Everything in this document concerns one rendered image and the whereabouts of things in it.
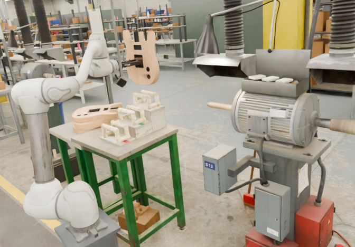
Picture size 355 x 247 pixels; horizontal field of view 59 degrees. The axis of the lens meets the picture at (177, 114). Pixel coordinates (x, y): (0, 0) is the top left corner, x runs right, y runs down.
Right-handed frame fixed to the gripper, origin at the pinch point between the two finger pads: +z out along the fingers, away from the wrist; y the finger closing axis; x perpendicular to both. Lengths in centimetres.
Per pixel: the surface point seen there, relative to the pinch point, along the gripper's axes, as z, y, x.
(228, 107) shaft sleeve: -9, 88, -21
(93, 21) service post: 38, -118, 31
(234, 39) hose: -4, 90, 16
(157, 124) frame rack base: 0, 14, -48
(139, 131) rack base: -18, 14, -48
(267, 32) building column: 79, 63, 12
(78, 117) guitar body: -34, -45, -43
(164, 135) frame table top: -4, 25, -54
